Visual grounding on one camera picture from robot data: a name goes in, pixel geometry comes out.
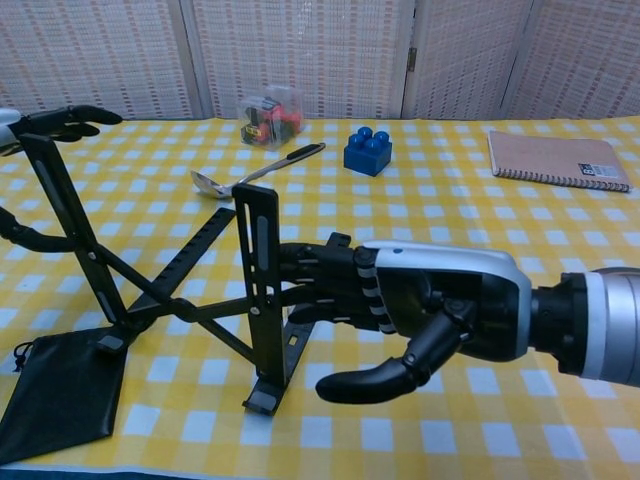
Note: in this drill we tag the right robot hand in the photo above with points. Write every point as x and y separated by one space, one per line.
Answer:
450 300

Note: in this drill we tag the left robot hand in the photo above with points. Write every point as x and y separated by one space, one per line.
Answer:
75 116

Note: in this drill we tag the black folding laptop stand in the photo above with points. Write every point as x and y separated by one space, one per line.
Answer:
265 300

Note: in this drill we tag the yellow checkered tablecloth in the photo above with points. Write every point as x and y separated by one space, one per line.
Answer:
450 425

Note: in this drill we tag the blue building block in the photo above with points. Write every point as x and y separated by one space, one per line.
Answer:
367 160

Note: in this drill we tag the brown spiral notebook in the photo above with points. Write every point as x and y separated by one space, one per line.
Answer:
550 155

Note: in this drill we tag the clear box of toys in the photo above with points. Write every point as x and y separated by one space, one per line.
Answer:
270 125

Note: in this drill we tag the woven folding screen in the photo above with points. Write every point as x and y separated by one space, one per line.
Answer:
300 50

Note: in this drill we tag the brass screen hinge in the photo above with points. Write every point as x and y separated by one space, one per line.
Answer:
412 59

